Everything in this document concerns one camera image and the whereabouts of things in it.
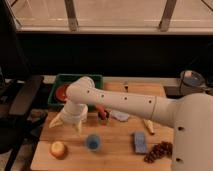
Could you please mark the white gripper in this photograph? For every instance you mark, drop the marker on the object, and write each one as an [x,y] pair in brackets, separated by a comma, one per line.
[71,113]

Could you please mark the yellow red apple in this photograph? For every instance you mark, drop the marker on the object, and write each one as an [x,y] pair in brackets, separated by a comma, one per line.
[58,149]

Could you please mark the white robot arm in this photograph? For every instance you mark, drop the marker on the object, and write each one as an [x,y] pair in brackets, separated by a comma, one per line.
[191,117]

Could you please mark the green plastic tray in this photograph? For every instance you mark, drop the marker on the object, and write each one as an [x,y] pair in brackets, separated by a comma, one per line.
[68,79]

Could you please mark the white paper cup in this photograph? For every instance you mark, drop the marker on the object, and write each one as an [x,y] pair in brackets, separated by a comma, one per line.
[85,113]

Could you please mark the small blue cup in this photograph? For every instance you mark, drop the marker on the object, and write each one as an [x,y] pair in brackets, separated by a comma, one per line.
[93,142]

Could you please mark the red lacquer bowl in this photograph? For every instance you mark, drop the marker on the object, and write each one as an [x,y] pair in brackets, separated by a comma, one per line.
[60,93]

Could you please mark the crumpled clear plastic bag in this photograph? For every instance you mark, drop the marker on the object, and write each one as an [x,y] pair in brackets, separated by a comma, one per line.
[120,116]

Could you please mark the black office chair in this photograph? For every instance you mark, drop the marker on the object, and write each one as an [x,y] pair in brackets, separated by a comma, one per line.
[15,126]

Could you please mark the blue sponge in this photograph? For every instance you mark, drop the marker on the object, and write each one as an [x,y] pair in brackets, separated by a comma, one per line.
[140,143]

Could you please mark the bunch of dark grapes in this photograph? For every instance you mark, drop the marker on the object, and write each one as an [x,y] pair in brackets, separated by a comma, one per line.
[158,151]

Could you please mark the metal bowl on stand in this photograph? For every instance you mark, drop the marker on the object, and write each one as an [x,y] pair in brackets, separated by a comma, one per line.
[190,78]

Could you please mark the red handled tool in cup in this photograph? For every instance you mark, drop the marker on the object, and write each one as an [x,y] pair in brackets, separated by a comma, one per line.
[103,114]

